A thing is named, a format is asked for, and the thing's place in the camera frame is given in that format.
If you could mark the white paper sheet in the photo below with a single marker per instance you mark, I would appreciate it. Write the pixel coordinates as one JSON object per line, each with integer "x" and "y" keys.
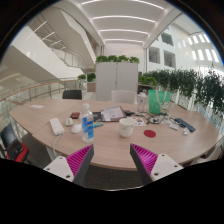
{"x": 37, "y": 106}

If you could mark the white power strip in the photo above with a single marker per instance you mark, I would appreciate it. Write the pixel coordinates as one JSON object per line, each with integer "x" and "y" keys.
{"x": 56, "y": 126}

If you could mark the flat round red coaster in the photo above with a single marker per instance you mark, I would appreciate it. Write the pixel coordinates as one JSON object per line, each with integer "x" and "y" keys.
{"x": 149, "y": 133}

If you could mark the white computer mouse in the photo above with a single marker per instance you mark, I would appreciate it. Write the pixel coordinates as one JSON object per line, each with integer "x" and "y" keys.
{"x": 76, "y": 128}

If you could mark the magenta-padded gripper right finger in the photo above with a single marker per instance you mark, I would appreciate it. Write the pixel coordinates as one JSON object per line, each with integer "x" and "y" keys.
{"x": 146, "y": 159}

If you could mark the small white card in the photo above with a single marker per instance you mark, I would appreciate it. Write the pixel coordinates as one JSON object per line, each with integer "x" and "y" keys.
{"x": 173, "y": 126}

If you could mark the white cabinet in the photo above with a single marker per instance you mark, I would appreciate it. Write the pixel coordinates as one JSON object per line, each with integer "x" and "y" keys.
{"x": 116, "y": 81}

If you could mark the green plants atop cabinet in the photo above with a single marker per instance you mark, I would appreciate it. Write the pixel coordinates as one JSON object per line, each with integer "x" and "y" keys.
{"x": 112, "y": 59}

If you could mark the black notebook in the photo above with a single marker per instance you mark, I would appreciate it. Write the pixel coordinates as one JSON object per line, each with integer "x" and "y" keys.
{"x": 97, "y": 116}

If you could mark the clear plastic jug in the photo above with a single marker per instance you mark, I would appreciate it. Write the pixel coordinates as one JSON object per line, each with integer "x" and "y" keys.
{"x": 141, "y": 102}

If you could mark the black power adapter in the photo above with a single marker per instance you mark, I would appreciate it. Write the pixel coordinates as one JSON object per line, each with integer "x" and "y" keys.
{"x": 129, "y": 113}

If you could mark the clear plastic packet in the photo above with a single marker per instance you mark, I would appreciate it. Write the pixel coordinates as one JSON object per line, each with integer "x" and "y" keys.
{"x": 185, "y": 131}

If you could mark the white ceramic mug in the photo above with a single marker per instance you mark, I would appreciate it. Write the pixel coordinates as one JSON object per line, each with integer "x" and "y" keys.
{"x": 126, "y": 128}

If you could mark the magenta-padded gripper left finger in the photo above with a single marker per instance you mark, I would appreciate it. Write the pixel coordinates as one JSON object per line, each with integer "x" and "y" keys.
{"x": 79, "y": 160}

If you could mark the colourful sticker sheet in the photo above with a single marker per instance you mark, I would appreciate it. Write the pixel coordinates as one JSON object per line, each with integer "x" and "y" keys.
{"x": 138, "y": 121}

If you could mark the clear blue-labelled water bottle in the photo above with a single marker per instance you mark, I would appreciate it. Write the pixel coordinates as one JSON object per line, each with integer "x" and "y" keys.
{"x": 87, "y": 128}

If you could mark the red and black phone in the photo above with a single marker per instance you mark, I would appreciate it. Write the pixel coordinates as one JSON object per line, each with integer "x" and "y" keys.
{"x": 75, "y": 115}

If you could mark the black office chair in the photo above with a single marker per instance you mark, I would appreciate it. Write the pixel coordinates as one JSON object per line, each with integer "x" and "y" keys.
{"x": 71, "y": 94}

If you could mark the green hedge row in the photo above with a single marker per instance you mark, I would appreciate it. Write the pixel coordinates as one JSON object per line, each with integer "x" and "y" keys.
{"x": 186, "y": 83}

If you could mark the potted green plants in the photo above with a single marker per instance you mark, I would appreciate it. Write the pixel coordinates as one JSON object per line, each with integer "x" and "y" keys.
{"x": 90, "y": 77}

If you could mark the black and red chair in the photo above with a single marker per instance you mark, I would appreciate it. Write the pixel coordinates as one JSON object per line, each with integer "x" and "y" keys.
{"x": 15, "y": 150}

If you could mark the white chair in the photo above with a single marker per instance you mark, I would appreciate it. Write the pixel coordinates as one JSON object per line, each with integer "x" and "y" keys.
{"x": 123, "y": 96}

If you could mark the dark blue flat case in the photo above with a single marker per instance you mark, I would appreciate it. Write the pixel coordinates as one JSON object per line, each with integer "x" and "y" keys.
{"x": 185, "y": 124}

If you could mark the small white charger block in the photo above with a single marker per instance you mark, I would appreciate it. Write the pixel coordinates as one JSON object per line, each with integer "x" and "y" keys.
{"x": 69, "y": 121}

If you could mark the green tote bag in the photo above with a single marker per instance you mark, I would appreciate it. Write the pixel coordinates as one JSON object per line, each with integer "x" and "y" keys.
{"x": 156, "y": 101}

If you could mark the glossy printed magazine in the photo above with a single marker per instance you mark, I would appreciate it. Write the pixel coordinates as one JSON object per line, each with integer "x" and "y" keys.
{"x": 112, "y": 114}

